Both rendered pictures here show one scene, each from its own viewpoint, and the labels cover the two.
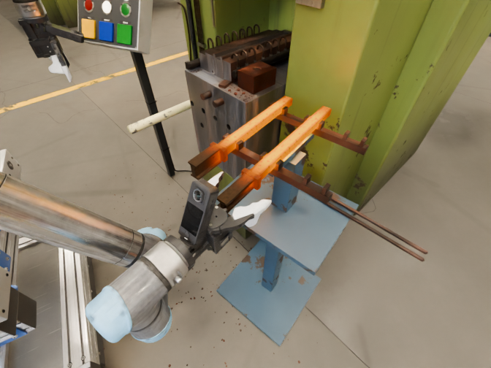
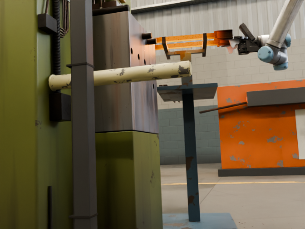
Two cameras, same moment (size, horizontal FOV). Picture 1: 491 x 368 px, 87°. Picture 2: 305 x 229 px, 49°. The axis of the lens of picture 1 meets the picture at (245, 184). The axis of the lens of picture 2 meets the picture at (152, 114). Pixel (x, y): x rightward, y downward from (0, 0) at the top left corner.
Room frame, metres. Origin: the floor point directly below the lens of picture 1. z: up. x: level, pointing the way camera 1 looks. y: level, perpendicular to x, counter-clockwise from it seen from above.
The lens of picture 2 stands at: (1.66, 1.32, 0.39)
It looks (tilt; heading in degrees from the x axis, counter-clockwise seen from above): 6 degrees up; 238
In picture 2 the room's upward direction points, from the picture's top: 2 degrees counter-clockwise
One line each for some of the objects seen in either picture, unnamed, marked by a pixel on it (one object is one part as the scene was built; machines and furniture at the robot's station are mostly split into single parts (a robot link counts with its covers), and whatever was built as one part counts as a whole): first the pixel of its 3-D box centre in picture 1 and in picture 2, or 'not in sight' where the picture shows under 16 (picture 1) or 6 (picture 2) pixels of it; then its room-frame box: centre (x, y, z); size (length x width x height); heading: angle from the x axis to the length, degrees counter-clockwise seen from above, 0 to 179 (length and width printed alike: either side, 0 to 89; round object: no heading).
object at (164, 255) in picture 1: (168, 263); (263, 42); (0.21, 0.14, 0.95); 0.08 x 0.05 x 0.08; 51
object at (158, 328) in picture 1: (147, 307); (278, 58); (0.17, 0.19, 0.85); 0.11 x 0.08 x 0.11; 12
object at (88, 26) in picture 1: (89, 29); not in sight; (1.31, 0.71, 1.01); 0.07 x 0.05 x 0.07; 68
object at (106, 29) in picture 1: (107, 31); not in sight; (1.27, 0.61, 1.01); 0.07 x 0.05 x 0.07; 68
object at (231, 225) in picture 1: (231, 219); not in sight; (0.29, 0.03, 0.97); 0.09 x 0.05 x 0.02; 109
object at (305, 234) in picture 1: (283, 204); (187, 93); (0.54, -0.13, 0.70); 0.40 x 0.30 x 0.02; 51
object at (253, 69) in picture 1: (256, 77); not in sight; (0.95, -0.04, 0.95); 0.12 x 0.09 x 0.07; 133
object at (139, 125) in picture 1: (166, 114); (118, 76); (1.23, 0.42, 0.62); 0.44 x 0.05 x 0.05; 133
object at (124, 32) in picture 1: (125, 34); not in sight; (1.23, 0.52, 1.01); 0.07 x 0.05 x 0.07; 68
